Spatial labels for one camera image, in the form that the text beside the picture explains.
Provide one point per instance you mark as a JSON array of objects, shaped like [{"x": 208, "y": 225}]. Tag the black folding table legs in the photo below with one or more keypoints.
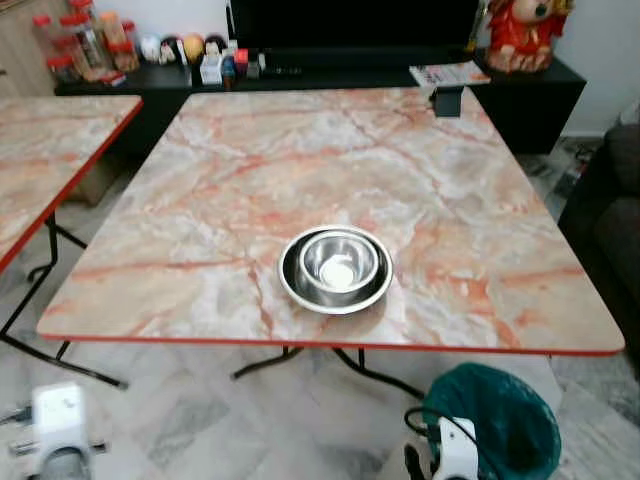
[{"x": 375, "y": 372}]

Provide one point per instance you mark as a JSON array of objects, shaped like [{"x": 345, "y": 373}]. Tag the yellow ball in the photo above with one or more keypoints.
[{"x": 193, "y": 46}]

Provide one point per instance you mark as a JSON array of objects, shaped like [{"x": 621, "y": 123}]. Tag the small red container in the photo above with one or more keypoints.
[{"x": 240, "y": 58}]

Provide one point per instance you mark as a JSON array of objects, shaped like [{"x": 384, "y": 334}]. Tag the red-lidded clear jar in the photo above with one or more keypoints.
[
  {"x": 120, "y": 45},
  {"x": 63, "y": 70},
  {"x": 85, "y": 42},
  {"x": 45, "y": 38}
]

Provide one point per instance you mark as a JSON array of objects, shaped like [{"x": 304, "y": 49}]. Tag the printed magazine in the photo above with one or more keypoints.
[{"x": 448, "y": 74}]

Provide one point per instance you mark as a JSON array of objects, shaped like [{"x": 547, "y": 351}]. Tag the small blue bottle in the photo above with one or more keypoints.
[{"x": 229, "y": 75}]

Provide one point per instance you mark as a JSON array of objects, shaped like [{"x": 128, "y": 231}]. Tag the stainless steel plate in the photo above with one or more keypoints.
[{"x": 290, "y": 285}]

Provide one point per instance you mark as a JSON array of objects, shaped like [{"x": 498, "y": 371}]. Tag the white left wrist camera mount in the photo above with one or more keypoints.
[{"x": 57, "y": 420}]

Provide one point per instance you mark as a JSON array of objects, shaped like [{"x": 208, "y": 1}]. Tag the red figurine doll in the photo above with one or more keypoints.
[{"x": 525, "y": 35}]

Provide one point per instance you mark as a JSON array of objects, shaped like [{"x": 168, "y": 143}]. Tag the black TV cabinet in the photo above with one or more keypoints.
[{"x": 520, "y": 105}]

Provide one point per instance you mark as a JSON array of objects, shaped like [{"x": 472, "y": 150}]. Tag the black table clamp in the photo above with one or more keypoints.
[{"x": 448, "y": 102}]

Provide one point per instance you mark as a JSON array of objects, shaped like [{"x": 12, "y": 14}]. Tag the dark sofa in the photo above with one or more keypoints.
[{"x": 605, "y": 220}]

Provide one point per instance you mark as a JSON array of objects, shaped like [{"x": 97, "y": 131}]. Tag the small white box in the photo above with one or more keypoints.
[{"x": 210, "y": 72}]

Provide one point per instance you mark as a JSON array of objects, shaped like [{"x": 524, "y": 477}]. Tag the stainless steel bowl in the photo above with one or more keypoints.
[{"x": 340, "y": 268}]

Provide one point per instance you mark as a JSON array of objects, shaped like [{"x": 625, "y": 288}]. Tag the small grey cup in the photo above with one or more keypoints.
[{"x": 253, "y": 68}]

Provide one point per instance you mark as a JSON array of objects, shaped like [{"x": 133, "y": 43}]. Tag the black television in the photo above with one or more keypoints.
[{"x": 350, "y": 22}]

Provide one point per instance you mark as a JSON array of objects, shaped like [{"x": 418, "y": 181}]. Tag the green-bagged trash bin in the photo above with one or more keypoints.
[{"x": 515, "y": 420}]

